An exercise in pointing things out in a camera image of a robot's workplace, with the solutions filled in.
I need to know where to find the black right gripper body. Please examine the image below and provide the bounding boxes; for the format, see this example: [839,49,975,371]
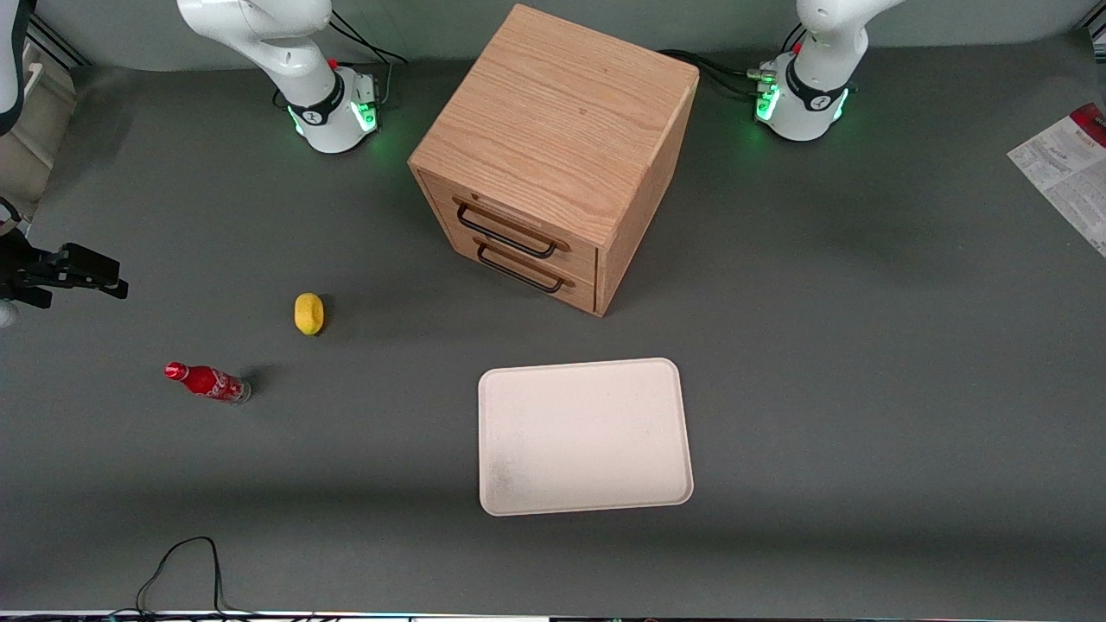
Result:
[0,229,60,310]

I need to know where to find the red cookie box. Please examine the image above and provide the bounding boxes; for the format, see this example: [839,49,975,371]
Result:
[1007,103,1106,259]

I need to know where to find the beige box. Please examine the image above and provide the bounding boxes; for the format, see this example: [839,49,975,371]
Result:
[0,39,78,205]

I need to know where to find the beige plastic tray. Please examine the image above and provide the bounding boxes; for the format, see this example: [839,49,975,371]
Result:
[478,358,695,517]

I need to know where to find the red cola bottle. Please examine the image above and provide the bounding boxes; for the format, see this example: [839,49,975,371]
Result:
[164,361,252,405]

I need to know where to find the yellow lemon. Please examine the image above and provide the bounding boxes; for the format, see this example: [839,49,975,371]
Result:
[294,293,326,336]

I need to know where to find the wooden two-drawer cabinet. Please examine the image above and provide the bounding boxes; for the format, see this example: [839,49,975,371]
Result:
[408,3,701,318]

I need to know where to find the aluminium frame rail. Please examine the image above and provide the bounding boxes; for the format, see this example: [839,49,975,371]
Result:
[26,16,89,69]

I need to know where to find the thin black looped cable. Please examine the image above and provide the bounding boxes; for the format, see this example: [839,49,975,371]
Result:
[108,536,260,619]

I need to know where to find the black right base cables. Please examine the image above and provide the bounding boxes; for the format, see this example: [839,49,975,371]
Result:
[327,9,409,106]

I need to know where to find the black base cables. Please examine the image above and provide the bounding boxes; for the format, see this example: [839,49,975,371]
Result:
[659,22,810,98]
[327,9,409,106]

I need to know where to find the long black drawer handle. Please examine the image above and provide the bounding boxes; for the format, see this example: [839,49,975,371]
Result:
[455,200,561,260]

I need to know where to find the short black drawer handle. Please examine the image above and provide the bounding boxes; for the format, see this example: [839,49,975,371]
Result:
[475,243,568,295]

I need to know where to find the black left base cables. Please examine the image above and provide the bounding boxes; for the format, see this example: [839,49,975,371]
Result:
[659,22,810,98]

